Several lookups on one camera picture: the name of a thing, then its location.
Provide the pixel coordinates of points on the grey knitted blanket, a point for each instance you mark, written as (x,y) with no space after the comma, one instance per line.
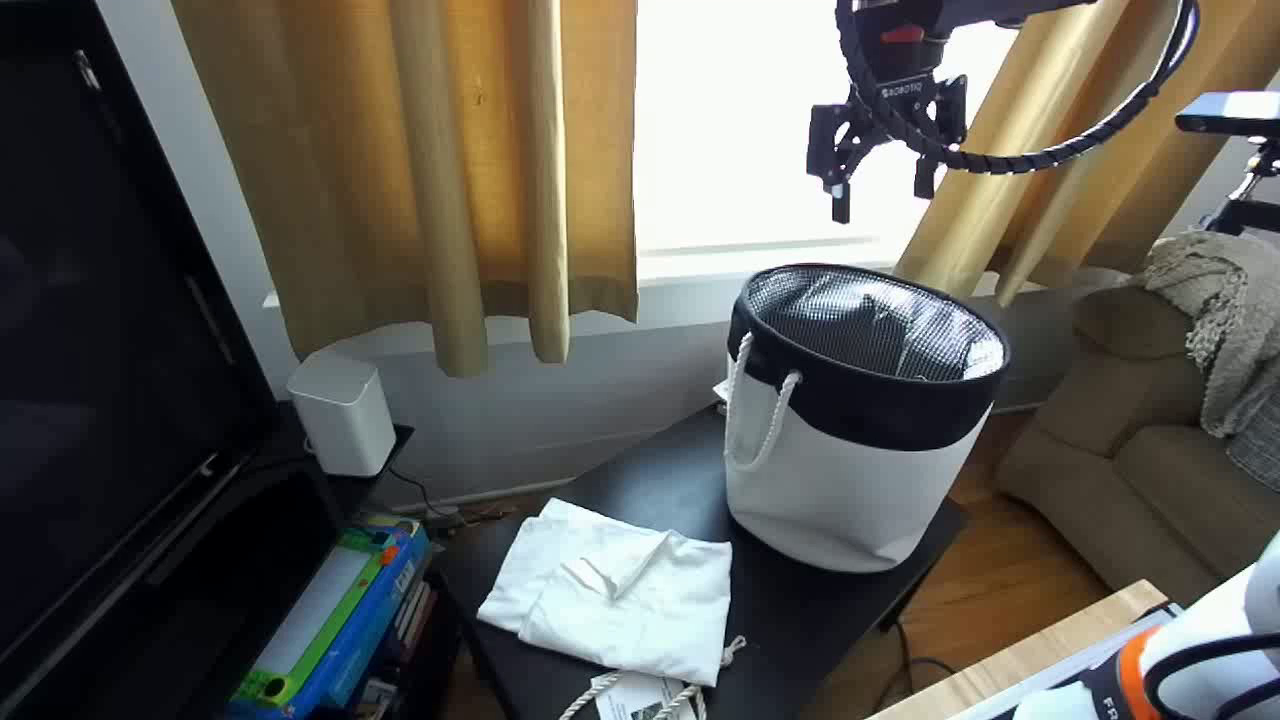
(1232,322)

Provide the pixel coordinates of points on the white cloth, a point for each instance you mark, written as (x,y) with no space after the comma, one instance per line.
(612,585)

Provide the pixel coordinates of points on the yellow curtain beside television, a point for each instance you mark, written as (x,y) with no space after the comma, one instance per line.
(401,161)

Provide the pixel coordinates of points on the yellow curtain beside sofa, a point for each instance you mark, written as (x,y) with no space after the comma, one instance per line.
(1066,135)

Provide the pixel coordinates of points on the wooden board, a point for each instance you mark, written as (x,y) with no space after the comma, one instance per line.
(1024,654)

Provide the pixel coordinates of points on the beige sofa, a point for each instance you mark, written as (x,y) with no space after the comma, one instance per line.
(1146,452)

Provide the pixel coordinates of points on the white box speaker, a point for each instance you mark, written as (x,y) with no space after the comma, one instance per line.
(345,416)

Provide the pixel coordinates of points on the black television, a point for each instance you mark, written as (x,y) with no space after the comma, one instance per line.
(94,344)

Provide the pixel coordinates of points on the green and blue box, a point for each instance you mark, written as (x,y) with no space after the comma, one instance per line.
(343,623)

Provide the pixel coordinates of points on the white and black laundry bag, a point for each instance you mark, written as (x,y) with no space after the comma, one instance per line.
(842,464)

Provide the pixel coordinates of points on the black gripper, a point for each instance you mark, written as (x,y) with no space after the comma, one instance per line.
(902,63)

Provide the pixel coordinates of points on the black television stand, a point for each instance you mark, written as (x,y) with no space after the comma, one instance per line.
(202,603)

